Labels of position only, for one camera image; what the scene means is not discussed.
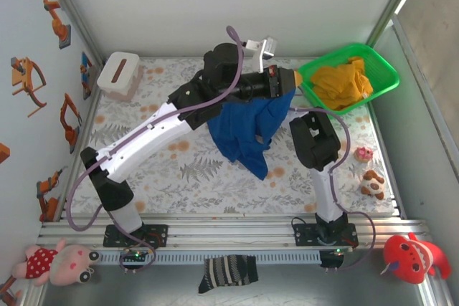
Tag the blue t-shirt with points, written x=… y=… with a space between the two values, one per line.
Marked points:
x=244 y=130

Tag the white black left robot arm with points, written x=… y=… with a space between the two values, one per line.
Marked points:
x=143 y=137

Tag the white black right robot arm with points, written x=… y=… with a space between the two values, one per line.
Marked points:
x=324 y=191

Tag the yellow cloth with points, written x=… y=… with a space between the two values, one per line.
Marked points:
x=340 y=84

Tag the green plastic basket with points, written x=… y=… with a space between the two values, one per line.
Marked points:
x=385 y=71

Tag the pink donut toy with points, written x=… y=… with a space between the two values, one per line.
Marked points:
x=364 y=153

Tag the floral table mat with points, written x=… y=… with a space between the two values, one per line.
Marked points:
x=215 y=191

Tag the brown white puppy plush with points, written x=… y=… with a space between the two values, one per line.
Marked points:
x=371 y=186

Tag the white tissue box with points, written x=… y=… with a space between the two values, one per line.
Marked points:
x=107 y=73

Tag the small circuit board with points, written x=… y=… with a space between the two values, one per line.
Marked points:
x=135 y=256
x=335 y=254

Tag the black striped sock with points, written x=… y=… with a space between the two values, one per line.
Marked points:
x=226 y=273

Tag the red monster plush toy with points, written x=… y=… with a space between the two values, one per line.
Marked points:
x=405 y=256

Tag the orange claw sticker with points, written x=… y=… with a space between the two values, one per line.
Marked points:
x=25 y=80

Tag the pink pig plush toy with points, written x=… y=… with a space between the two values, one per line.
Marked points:
x=68 y=263

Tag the orange block sticker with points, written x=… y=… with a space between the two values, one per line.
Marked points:
x=3 y=153

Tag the grey side rail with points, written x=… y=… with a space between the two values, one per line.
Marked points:
x=428 y=109

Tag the aluminium table frame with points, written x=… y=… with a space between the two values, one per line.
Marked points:
x=233 y=236

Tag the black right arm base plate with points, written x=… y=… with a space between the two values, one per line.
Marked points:
x=305 y=238

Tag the blue orange wall sticker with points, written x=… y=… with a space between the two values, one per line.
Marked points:
x=86 y=73

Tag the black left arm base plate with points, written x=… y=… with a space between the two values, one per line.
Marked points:
x=159 y=236

